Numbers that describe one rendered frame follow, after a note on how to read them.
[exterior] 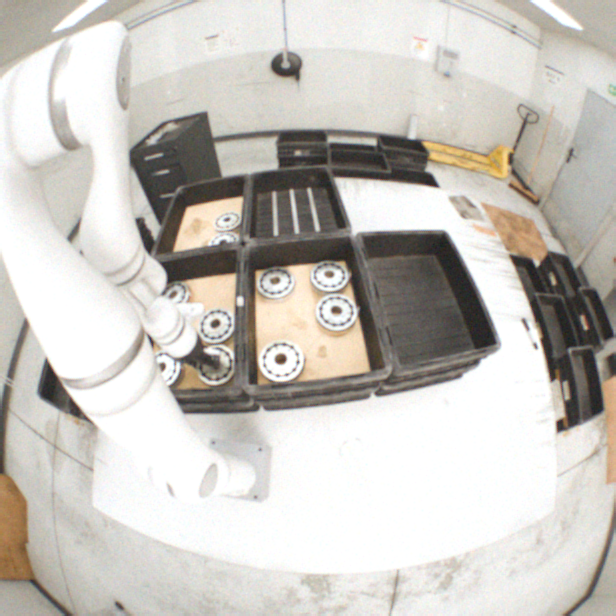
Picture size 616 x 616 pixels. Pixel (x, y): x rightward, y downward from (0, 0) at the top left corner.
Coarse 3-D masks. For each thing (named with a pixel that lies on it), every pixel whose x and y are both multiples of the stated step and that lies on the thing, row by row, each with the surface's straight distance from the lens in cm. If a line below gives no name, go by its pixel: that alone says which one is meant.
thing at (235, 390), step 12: (192, 252) 79; (204, 252) 77; (216, 252) 76; (240, 252) 73; (240, 264) 70; (240, 276) 67; (240, 288) 65; (240, 312) 61; (240, 360) 56; (240, 372) 55; (240, 384) 55; (180, 396) 60; (192, 396) 59; (204, 396) 58; (216, 396) 57; (228, 396) 57
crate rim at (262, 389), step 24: (288, 240) 73; (312, 240) 73; (360, 264) 68; (240, 336) 58; (384, 336) 58; (384, 360) 56; (264, 384) 53; (288, 384) 53; (312, 384) 53; (336, 384) 53
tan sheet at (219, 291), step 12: (216, 276) 83; (228, 276) 82; (192, 288) 84; (204, 288) 82; (216, 288) 80; (228, 288) 79; (204, 300) 79; (216, 300) 78; (228, 300) 77; (192, 324) 76; (156, 348) 79; (192, 372) 70; (180, 384) 71; (192, 384) 69; (204, 384) 68
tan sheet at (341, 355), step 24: (312, 264) 80; (264, 312) 72; (288, 312) 71; (312, 312) 71; (264, 336) 69; (288, 336) 68; (312, 336) 67; (336, 336) 68; (360, 336) 68; (312, 360) 65; (336, 360) 65; (360, 360) 66
